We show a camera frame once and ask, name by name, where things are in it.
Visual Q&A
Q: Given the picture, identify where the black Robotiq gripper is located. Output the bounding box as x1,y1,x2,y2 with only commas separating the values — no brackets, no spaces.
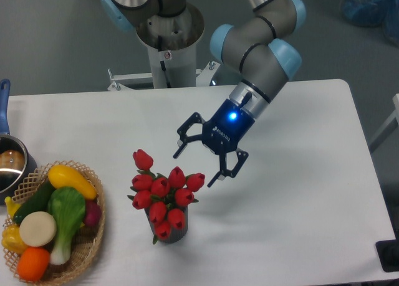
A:
173,97,257,188

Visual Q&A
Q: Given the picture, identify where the red tulip bouquet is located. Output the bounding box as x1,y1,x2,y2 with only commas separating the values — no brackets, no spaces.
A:
127,148,206,245

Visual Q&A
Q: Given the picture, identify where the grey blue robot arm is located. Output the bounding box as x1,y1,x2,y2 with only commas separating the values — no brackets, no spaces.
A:
100,0,306,180

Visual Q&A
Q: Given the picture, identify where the dark grey ribbed vase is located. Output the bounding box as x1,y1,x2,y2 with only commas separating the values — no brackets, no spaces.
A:
145,207,188,244

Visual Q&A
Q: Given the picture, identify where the yellow squash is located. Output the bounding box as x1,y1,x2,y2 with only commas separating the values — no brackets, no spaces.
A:
47,164,97,200

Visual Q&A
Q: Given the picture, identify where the green bok choy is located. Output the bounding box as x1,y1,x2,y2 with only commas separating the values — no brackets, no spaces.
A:
47,186,85,265

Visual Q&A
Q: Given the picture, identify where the woven wicker basket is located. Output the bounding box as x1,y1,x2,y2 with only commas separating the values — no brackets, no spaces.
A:
1,161,105,285

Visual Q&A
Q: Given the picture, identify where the dark green cucumber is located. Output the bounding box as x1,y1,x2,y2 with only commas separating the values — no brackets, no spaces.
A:
12,180,55,225

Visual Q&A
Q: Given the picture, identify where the blue plastic bag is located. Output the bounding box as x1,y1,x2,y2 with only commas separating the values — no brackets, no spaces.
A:
339,0,398,46

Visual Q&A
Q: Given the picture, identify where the black device at table edge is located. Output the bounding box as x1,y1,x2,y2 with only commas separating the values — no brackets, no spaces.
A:
375,239,398,272

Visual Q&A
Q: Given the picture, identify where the cream round bun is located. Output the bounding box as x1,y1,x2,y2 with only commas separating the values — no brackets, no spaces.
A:
19,211,57,247

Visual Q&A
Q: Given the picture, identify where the orange fruit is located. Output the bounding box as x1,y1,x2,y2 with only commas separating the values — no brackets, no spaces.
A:
17,247,50,282

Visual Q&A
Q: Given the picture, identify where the yellow bell pepper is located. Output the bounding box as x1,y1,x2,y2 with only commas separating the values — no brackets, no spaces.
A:
1,224,28,254

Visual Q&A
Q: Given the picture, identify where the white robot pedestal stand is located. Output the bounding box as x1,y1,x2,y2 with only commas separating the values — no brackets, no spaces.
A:
107,3,220,90

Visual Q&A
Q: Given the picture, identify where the white frame at right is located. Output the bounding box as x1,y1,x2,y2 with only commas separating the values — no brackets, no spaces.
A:
368,94,398,153

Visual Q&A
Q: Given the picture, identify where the blue handled saucepan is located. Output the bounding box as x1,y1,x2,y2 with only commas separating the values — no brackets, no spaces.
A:
1,79,37,206

